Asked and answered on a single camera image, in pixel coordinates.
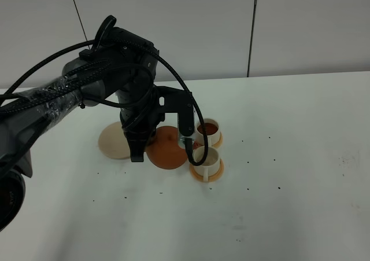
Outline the near orange cup coaster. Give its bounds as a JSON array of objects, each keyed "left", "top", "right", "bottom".
[{"left": 189, "top": 159, "right": 224, "bottom": 183}]

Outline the black braided camera cable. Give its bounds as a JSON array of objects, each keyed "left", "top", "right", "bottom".
[{"left": 0, "top": 39, "right": 209, "bottom": 167}]

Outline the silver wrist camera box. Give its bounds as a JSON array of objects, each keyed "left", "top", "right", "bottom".
[{"left": 154, "top": 86, "right": 194, "bottom": 149}]

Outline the near white teacup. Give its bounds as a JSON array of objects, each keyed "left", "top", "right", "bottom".
[{"left": 195, "top": 147, "right": 221, "bottom": 181}]

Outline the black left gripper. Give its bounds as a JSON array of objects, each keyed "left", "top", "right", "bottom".
[{"left": 119, "top": 82, "right": 165, "bottom": 162}]

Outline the far white teacup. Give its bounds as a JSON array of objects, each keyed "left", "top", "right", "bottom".
[{"left": 195, "top": 118, "right": 221, "bottom": 136}]

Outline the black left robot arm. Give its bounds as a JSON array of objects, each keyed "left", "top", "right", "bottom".
[{"left": 1, "top": 16, "right": 159, "bottom": 228}]

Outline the white teacup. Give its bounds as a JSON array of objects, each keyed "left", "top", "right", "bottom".
[
  {"left": 195, "top": 147, "right": 221, "bottom": 181},
  {"left": 195, "top": 118, "right": 221, "bottom": 136}
]

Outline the beige round teapot saucer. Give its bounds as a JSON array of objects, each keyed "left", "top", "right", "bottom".
[{"left": 98, "top": 122, "right": 130, "bottom": 160}]

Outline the orange cup coaster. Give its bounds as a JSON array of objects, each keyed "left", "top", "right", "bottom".
[
  {"left": 193, "top": 130, "right": 223, "bottom": 149},
  {"left": 189, "top": 159, "right": 224, "bottom": 183}
]

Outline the far orange cup coaster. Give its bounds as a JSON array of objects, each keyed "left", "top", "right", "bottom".
[{"left": 193, "top": 130, "right": 223, "bottom": 149}]

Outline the brown clay teapot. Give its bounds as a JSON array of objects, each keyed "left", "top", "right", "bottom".
[{"left": 146, "top": 126, "right": 187, "bottom": 170}]

